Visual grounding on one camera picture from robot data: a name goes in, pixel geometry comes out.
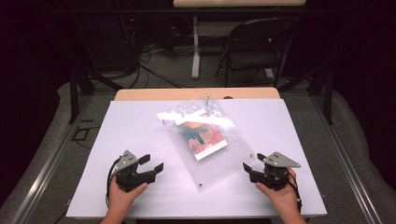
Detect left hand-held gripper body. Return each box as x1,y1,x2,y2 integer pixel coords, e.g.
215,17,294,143
111,149,157,193

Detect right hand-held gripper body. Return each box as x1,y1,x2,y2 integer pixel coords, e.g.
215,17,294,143
248,151,302,191

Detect clear acrylic photo frame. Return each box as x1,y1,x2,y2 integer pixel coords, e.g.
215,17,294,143
156,96,258,192

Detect person's right hand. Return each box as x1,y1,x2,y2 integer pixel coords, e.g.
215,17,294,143
254,167,302,216

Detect person's left hand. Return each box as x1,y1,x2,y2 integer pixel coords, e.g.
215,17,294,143
106,175,149,217

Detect white table cover board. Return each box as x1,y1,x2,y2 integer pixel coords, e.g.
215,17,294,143
65,98,328,218

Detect red and teal picture card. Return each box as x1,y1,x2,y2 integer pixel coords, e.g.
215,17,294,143
175,115,229,161

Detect wooden table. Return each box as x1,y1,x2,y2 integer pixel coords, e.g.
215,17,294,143
114,87,281,102

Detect black folding chair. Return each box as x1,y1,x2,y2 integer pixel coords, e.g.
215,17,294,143
215,16,299,89

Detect white desk with leg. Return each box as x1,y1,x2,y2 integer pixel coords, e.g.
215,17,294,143
172,0,307,80

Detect dark equipment rack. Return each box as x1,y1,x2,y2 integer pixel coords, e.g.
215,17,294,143
73,0,140,71

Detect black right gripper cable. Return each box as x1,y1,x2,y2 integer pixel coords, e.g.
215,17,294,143
288,172,304,215

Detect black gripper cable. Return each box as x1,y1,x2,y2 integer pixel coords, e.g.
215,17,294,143
288,172,304,215
105,158,121,208

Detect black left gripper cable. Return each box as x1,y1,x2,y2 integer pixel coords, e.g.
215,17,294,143
105,158,121,208

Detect aluminium floor rail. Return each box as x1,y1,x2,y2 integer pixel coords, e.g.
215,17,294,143
8,93,95,224
310,92,386,224

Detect black metal frame stand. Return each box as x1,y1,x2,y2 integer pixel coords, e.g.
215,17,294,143
277,64,334,126
68,65,124,125

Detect black floor cables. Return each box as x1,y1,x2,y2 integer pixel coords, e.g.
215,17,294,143
123,43,185,91

